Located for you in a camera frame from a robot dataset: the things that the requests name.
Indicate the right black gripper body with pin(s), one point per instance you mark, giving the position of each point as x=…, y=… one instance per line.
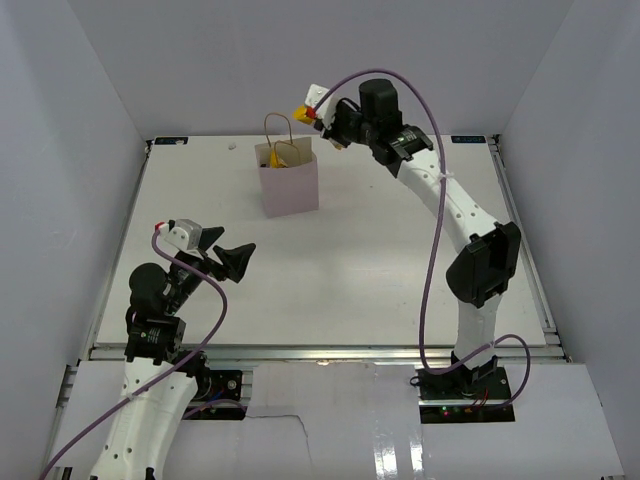
x=349, y=125

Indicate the blue label left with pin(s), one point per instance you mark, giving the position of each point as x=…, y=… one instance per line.
x=181, y=140

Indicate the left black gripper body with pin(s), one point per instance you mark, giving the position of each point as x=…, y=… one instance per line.
x=188, y=273

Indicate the pink paper bag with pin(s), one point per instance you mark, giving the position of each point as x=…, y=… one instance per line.
x=291, y=190

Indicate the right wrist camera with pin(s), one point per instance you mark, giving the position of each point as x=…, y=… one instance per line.
x=320, y=107

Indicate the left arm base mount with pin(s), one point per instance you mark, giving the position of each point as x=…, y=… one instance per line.
x=218, y=393

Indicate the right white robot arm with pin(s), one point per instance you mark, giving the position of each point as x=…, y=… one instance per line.
x=487, y=250

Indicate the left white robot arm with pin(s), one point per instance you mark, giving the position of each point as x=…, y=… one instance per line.
x=161, y=377

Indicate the blue label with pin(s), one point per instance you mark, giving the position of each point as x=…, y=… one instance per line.
x=181, y=140
x=468, y=139

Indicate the yellow snack bar wrapper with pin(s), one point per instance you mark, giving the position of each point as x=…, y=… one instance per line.
x=304, y=114

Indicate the yellow M&M packet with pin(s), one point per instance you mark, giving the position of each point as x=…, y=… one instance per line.
x=275, y=161

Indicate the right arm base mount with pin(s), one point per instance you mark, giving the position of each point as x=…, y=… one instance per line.
x=448, y=400

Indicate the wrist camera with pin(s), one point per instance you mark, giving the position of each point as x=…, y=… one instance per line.
x=320, y=107
x=183, y=234

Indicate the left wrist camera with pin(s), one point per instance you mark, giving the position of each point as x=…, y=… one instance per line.
x=183, y=234

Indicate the blue label right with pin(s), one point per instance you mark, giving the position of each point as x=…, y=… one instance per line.
x=468, y=139

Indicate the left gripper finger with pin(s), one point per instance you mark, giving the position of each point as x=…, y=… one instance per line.
x=208, y=237
x=235, y=261

